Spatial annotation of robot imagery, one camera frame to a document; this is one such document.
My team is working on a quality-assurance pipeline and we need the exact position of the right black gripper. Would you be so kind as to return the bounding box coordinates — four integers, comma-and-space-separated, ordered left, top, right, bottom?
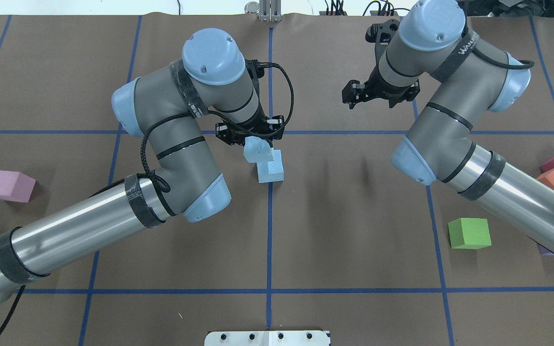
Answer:
341, 74, 420, 107

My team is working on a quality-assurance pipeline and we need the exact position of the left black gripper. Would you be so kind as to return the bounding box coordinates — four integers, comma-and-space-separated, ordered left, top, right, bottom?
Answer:
215, 112, 286, 145

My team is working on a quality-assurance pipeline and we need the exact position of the light blue foam block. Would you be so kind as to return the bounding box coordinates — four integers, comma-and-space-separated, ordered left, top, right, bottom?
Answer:
243, 136, 274, 163
256, 149, 285, 184

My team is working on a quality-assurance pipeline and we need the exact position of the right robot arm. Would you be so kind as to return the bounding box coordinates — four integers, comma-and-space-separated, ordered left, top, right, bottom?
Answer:
341, 0, 554, 253

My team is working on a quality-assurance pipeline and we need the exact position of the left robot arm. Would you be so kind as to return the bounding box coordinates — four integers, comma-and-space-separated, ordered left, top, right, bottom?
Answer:
0, 28, 290, 304

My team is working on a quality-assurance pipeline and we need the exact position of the green foam block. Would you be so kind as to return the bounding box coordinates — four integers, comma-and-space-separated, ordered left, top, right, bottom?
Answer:
448, 218, 492, 249

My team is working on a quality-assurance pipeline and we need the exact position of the right purple foam block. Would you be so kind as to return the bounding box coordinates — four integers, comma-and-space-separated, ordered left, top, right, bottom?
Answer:
537, 244, 554, 256

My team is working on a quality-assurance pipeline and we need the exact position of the pink foam block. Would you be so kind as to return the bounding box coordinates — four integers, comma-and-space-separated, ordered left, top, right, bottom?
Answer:
0, 170, 37, 203

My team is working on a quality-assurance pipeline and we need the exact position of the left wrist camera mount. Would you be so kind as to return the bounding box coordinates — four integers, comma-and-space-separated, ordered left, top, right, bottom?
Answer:
245, 59, 271, 94

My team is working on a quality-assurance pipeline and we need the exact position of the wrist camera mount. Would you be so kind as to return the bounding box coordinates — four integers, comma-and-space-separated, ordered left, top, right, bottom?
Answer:
365, 19, 401, 61
245, 59, 271, 94

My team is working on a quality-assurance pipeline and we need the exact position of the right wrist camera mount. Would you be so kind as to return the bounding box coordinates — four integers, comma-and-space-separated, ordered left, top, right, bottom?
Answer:
365, 19, 401, 61

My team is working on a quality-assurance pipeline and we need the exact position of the aluminium frame post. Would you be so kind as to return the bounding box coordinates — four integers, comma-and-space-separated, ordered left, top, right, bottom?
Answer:
258, 0, 283, 23

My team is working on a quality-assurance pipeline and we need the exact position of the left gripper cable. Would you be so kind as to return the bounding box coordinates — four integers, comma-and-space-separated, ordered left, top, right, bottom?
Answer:
140, 62, 294, 193

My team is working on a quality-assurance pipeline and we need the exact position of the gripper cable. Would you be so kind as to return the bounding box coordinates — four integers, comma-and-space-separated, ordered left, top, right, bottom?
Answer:
140, 62, 294, 193
460, 24, 535, 70

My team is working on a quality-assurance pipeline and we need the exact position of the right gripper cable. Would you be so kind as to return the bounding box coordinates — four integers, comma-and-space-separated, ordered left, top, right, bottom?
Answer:
460, 24, 535, 70

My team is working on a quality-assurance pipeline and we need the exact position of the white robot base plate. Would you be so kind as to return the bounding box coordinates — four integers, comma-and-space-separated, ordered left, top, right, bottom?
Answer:
204, 330, 331, 346

